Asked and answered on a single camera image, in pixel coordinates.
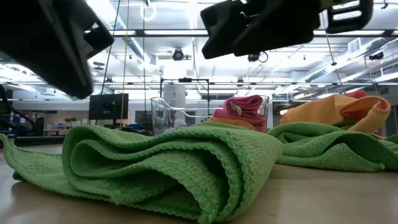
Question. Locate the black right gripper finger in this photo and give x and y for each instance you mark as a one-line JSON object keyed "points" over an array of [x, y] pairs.
{"points": [[280, 28], [220, 31]]}

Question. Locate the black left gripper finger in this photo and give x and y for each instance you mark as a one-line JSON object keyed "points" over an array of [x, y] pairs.
{"points": [[99, 39], [46, 40]]}

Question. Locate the pink microfiber towel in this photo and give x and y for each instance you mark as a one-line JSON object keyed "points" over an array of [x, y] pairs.
{"points": [[248, 104], [259, 123]]}

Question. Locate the orange microfiber towel with label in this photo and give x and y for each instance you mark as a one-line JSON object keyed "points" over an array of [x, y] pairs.
{"points": [[233, 122]]}

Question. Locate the small green microfiber towel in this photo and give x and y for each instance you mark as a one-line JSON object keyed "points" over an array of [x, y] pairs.
{"points": [[155, 165]]}

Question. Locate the large green microfiber towel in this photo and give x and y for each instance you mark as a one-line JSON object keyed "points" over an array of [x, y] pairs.
{"points": [[326, 146]]}

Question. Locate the black ceiling fixture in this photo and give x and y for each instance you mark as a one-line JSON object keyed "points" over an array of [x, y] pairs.
{"points": [[376, 56]]}

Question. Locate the black overhead rig beam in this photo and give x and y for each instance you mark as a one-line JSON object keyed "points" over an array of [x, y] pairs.
{"points": [[155, 32]]}

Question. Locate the black monitor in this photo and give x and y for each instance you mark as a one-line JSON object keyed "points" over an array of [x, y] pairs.
{"points": [[109, 105]]}

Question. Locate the red rounded background object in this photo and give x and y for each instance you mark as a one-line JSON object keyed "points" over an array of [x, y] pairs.
{"points": [[357, 93]]}

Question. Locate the dark background equipment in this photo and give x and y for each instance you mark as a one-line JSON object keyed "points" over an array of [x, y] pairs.
{"points": [[18, 124]]}

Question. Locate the low background workbench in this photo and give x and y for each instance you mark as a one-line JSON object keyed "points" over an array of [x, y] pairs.
{"points": [[66, 131]]}

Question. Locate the clear plastic bin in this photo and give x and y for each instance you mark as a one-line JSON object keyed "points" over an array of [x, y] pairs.
{"points": [[161, 115]]}

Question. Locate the black overhead camera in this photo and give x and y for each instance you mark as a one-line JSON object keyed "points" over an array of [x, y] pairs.
{"points": [[178, 55]]}

